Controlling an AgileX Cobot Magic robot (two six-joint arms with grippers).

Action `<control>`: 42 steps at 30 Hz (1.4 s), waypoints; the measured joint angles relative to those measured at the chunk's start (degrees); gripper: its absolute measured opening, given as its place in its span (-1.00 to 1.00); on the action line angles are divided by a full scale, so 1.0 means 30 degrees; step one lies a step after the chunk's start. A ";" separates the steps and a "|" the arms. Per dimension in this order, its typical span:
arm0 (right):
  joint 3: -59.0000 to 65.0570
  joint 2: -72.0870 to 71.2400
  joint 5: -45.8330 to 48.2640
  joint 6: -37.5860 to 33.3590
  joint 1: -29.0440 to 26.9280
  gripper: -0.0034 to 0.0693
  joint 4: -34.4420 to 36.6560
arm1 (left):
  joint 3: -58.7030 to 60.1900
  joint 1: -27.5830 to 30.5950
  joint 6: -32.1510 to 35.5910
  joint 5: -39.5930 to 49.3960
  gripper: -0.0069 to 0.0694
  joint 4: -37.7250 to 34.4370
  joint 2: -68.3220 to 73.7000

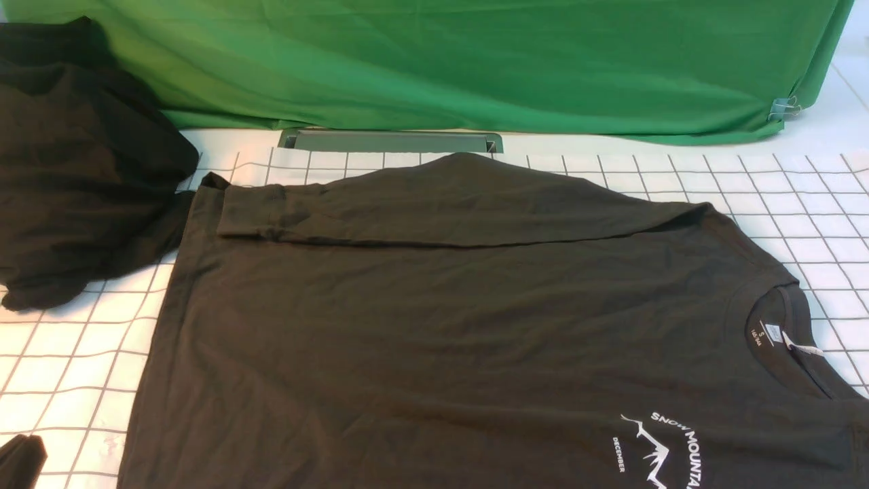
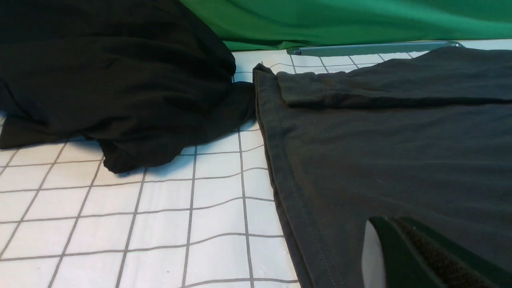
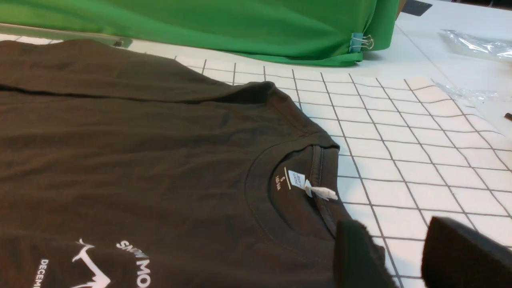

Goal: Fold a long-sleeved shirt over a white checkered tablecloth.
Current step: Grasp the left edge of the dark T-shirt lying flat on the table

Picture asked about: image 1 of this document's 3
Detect gray long-sleeve top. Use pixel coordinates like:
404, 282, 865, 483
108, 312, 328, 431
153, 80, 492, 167
117, 153, 867, 488

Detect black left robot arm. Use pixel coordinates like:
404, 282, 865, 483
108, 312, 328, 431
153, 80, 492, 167
1, 435, 48, 489

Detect gray metal table slot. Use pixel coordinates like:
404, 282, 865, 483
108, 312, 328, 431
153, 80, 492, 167
277, 129, 504, 153

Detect green backdrop cloth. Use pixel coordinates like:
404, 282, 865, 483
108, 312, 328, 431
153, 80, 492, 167
2, 1, 853, 146

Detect black clothes pile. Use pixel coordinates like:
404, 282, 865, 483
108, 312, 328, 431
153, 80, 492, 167
1, 16, 199, 310

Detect silver binder clip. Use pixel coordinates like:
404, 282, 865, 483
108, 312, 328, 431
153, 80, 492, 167
767, 96, 802, 122

